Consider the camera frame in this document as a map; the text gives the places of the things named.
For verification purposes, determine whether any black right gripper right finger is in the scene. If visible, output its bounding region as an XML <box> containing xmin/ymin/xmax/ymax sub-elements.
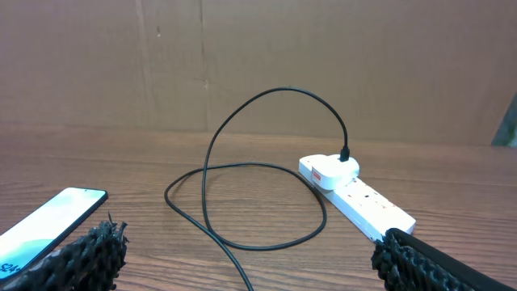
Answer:
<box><xmin>371</xmin><ymin>228</ymin><xmax>516</xmax><ymax>291</ymax></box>

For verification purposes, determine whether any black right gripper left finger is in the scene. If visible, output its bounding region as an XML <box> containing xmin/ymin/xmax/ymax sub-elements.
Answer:
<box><xmin>1</xmin><ymin>219</ymin><xmax>128</xmax><ymax>291</ymax></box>

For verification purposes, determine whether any black smartphone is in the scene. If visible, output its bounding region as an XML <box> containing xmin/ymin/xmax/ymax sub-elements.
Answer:
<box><xmin>1</xmin><ymin>188</ymin><xmax>108</xmax><ymax>282</ymax></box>

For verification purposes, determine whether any black USB charging cable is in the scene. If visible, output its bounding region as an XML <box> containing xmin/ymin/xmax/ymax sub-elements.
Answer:
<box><xmin>163</xmin><ymin>86</ymin><xmax>351</xmax><ymax>291</ymax></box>

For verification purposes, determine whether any white charger adapter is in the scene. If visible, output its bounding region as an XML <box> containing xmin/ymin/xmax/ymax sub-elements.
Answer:
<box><xmin>309</xmin><ymin>154</ymin><xmax>359</xmax><ymax>191</ymax></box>

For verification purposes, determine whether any white power strip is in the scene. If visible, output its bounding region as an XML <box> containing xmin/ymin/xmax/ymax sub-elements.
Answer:
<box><xmin>299</xmin><ymin>155</ymin><xmax>416</xmax><ymax>242</ymax></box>

